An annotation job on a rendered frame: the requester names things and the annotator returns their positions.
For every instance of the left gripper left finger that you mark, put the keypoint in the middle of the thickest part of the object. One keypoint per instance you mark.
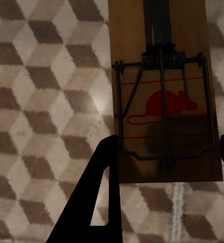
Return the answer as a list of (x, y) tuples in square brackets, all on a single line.
[(73, 225)]

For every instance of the mousetrap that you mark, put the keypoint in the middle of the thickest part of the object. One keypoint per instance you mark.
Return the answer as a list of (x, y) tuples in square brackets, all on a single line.
[(163, 95)]

